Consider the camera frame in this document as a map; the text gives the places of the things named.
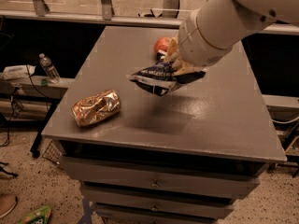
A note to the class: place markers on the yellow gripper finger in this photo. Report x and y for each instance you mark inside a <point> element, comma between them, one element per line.
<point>180,67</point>
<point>172,50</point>

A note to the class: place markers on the blue chip bag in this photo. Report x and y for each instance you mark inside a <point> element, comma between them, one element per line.
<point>159,79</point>

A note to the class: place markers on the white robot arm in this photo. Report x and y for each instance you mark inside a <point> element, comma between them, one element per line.
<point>210,32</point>

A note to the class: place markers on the crushed orange can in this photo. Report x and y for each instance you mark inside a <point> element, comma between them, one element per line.
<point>96,108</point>

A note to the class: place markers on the green snack bag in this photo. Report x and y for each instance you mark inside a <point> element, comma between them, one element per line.
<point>38,216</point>

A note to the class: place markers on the red apple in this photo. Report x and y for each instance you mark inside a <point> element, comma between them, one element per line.
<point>162,44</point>

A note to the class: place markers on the grey drawer cabinet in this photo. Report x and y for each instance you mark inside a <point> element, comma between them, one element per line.
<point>183,158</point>

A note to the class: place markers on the clear plastic water bottle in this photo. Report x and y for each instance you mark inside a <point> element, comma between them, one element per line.
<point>49,68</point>

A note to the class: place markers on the low grey side bench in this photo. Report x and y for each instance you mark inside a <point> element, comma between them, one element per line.
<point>32,89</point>

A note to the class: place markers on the white tissue pack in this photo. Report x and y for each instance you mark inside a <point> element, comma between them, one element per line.
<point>17,71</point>

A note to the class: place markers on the brown shoe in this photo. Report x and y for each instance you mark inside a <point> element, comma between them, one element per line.
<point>7,204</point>

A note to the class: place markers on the wire mesh basket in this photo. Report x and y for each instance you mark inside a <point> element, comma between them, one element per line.
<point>52,153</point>

